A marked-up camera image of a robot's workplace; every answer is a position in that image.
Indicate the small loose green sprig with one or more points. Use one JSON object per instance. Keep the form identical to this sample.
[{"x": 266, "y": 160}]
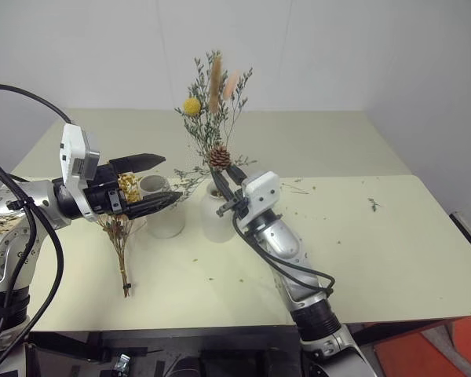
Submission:
[{"x": 374, "y": 204}]

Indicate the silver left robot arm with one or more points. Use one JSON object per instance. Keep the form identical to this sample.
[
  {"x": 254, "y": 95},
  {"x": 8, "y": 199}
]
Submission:
[{"x": 8, "y": 235}]

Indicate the black table frame bar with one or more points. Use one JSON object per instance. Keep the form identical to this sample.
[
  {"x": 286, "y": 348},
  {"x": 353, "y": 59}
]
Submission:
[{"x": 180, "y": 333}]

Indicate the orange red sheet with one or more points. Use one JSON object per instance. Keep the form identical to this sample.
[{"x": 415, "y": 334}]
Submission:
[{"x": 400, "y": 353}]

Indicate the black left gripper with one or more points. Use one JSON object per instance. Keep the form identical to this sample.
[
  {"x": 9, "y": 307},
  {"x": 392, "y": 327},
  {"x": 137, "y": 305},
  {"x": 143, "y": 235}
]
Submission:
[{"x": 102, "y": 198}]

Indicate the small shiny metal clip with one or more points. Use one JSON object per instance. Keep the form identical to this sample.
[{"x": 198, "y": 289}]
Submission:
[{"x": 123, "y": 362}]

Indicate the dark metal frame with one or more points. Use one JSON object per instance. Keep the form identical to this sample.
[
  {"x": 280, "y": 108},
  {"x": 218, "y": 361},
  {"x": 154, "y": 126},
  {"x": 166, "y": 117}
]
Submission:
[{"x": 465, "y": 225}]

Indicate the dark rounded shape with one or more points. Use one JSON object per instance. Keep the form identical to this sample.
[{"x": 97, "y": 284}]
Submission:
[{"x": 184, "y": 367}]

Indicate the wide white ceramic vase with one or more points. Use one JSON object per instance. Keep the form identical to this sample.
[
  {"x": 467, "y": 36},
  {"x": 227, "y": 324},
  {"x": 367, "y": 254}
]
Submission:
[{"x": 166, "y": 220}]

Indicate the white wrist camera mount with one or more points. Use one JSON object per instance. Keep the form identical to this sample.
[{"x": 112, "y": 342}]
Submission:
[
  {"x": 261, "y": 190},
  {"x": 71, "y": 145}
]

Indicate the narrow-necked white ceramic vase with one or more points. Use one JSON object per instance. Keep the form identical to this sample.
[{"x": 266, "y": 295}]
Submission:
[{"x": 216, "y": 220}]

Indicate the green bouquet with pine cone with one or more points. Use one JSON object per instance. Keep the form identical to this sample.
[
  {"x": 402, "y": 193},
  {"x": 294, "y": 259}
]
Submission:
[{"x": 219, "y": 156}]

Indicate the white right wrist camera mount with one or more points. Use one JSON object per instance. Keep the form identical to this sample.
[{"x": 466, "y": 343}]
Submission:
[{"x": 261, "y": 190}]

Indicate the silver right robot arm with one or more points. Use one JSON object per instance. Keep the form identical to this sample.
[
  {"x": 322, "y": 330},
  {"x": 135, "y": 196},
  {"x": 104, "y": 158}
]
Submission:
[{"x": 282, "y": 239}]

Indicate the yellow brown dried flower bouquet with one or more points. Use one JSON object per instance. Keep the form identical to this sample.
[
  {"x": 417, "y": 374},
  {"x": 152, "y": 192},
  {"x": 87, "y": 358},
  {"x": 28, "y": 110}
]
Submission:
[{"x": 121, "y": 243}]

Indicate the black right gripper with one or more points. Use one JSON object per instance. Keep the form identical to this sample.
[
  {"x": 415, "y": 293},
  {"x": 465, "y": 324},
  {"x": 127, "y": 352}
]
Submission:
[{"x": 240, "y": 202}]

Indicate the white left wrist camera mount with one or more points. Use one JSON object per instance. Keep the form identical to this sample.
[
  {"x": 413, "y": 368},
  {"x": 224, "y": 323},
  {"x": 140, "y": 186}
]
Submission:
[{"x": 71, "y": 145}]

